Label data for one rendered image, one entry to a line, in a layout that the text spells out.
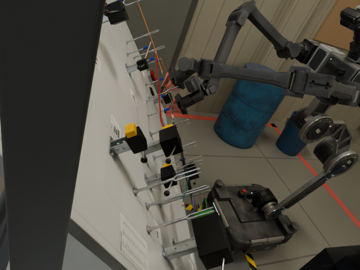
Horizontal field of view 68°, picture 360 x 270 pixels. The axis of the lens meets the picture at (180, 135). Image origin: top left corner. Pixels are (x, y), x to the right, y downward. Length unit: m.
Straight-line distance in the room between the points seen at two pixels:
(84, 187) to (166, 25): 2.59
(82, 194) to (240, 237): 1.78
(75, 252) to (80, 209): 0.70
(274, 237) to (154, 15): 2.21
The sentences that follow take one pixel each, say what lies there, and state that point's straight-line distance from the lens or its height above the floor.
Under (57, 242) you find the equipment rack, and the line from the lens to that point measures 0.21.
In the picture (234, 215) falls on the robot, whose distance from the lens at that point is 2.18.
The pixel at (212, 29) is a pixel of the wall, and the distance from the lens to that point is 3.14.
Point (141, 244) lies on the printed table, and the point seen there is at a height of 1.29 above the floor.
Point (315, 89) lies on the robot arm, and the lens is 1.05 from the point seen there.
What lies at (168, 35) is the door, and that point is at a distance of 2.93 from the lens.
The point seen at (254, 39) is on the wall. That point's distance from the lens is 3.44.
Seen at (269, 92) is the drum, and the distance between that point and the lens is 2.99.
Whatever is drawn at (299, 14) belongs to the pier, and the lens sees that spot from 3.50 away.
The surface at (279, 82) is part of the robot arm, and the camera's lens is 1.06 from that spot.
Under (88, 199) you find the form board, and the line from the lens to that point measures 0.38.
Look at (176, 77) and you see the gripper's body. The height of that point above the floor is 1.24.
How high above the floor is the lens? 1.73
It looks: 34 degrees down
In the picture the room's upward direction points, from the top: 23 degrees clockwise
